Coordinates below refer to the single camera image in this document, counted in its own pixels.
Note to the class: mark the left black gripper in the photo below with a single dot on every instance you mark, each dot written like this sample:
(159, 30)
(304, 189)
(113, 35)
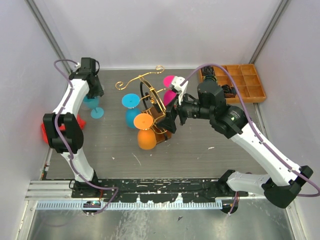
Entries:
(99, 92)

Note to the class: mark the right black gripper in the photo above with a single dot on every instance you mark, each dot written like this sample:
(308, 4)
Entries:
(168, 123)

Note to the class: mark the light blue wine glass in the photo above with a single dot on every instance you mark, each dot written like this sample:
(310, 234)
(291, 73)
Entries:
(95, 107)

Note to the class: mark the orange wine glass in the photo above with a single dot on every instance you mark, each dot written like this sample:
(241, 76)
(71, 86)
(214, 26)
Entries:
(146, 137)

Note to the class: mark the pink wine glass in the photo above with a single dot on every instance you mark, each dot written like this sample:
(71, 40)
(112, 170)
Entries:
(169, 95)

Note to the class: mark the red cloth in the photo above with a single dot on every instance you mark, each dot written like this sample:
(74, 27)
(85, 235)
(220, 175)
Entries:
(70, 126)

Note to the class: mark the wooden compartment tray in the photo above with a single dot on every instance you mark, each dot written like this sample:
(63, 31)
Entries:
(246, 78)

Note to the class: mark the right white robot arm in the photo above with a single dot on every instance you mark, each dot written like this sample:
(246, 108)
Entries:
(283, 180)

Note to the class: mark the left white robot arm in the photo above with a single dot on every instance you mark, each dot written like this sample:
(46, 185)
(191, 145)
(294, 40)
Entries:
(85, 177)

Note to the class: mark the gold wine glass rack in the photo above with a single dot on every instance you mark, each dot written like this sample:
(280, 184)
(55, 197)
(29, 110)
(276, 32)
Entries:
(152, 104)

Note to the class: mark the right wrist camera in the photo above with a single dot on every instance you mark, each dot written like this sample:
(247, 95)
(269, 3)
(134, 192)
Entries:
(179, 86)

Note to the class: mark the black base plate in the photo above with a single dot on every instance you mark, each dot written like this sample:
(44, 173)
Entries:
(162, 190)

